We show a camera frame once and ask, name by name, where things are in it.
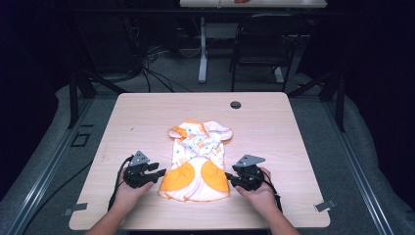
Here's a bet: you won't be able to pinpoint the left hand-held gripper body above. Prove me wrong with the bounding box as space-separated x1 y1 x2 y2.
122 150 155 189

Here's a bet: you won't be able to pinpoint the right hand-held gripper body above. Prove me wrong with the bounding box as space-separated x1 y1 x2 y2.
232 154 266 192

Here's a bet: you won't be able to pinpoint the orange and white baby romper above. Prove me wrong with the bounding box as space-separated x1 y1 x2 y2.
158 118 234 203

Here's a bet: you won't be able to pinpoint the person's left hand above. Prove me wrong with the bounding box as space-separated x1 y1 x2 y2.
115 168 155 213

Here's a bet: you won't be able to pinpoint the person's right hand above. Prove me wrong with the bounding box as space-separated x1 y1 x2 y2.
235 166 279 217

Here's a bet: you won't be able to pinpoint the grey tape strip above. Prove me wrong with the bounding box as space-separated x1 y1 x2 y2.
62 202 89 217
313 199 337 212

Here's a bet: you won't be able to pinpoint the black metal stand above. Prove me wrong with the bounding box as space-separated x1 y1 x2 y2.
287 68 346 133
67 19 128 129

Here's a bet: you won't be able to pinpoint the white desk leg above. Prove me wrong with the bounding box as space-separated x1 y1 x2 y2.
198 17 208 84

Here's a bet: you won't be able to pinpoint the black folding chair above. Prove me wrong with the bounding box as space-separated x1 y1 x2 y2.
228 13 309 93

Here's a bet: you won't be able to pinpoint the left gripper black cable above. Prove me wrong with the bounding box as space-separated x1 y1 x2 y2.
107 156 135 212

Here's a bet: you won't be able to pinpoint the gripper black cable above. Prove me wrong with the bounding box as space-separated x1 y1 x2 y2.
107 156 135 212
251 169 284 214

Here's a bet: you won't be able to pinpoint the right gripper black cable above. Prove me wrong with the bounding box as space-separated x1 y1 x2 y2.
251 169 284 214

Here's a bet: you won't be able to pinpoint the aluminium floor rail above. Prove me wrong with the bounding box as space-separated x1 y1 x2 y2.
6 97 96 235
321 97 395 235

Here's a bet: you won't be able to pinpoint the black floor cables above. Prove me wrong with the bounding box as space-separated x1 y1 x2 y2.
130 45 194 93

